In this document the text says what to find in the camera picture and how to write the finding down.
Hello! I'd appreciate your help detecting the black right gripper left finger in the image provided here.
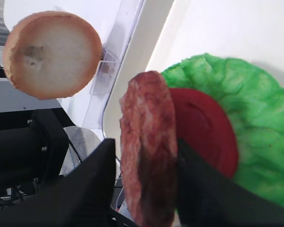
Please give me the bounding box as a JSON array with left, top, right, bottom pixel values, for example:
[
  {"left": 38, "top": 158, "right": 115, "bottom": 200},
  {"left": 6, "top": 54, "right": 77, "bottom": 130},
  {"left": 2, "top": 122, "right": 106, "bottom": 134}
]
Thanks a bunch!
[{"left": 0, "top": 139, "right": 116, "bottom": 227}]

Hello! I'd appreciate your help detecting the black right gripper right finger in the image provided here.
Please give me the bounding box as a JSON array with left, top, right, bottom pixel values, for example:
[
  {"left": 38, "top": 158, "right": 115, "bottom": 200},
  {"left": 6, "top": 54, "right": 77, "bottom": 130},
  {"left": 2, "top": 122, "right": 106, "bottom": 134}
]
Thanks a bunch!
[{"left": 177, "top": 139, "right": 284, "bottom": 227}]

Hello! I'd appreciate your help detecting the brown meat patty front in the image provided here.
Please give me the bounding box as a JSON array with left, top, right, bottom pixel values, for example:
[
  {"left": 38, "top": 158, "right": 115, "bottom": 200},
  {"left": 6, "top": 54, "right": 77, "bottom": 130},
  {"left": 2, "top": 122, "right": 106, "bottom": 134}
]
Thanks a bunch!
[{"left": 120, "top": 71, "right": 178, "bottom": 227}]

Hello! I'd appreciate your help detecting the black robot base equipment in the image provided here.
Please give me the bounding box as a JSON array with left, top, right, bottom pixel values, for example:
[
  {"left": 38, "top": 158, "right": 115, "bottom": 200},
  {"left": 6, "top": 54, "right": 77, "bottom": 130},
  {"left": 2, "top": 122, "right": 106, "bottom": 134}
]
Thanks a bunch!
[{"left": 0, "top": 63, "right": 76, "bottom": 206}]

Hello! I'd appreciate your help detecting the red tomato slice on tray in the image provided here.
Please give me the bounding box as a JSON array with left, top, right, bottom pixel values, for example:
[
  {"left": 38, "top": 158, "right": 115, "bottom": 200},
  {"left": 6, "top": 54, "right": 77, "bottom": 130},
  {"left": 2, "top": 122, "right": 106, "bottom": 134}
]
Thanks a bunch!
[{"left": 169, "top": 88, "right": 239, "bottom": 178}]

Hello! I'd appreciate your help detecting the green lettuce leaf on tray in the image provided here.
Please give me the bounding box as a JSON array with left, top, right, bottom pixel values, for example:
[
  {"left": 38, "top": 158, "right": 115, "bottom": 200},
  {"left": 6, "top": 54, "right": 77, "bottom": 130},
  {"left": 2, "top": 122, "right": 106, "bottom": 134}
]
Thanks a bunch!
[{"left": 162, "top": 53, "right": 284, "bottom": 207}]

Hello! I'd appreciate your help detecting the bread bun slice right rack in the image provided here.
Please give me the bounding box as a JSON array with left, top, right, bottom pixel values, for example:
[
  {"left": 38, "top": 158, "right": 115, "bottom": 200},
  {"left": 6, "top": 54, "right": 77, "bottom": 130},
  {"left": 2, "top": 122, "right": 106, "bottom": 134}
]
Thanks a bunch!
[{"left": 3, "top": 11, "right": 102, "bottom": 99}]

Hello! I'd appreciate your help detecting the white metal tray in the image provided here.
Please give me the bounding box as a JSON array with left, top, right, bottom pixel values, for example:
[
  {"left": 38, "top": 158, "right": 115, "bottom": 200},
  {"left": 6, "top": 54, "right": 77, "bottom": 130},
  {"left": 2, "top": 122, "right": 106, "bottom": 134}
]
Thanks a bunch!
[{"left": 103, "top": 0, "right": 284, "bottom": 140}]

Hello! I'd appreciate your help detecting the clear acrylic right food rack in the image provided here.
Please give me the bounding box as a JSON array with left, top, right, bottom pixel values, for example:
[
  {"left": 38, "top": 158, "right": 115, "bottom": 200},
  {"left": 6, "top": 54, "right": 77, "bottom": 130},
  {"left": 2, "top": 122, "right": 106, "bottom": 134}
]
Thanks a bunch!
[{"left": 52, "top": 0, "right": 162, "bottom": 130}]

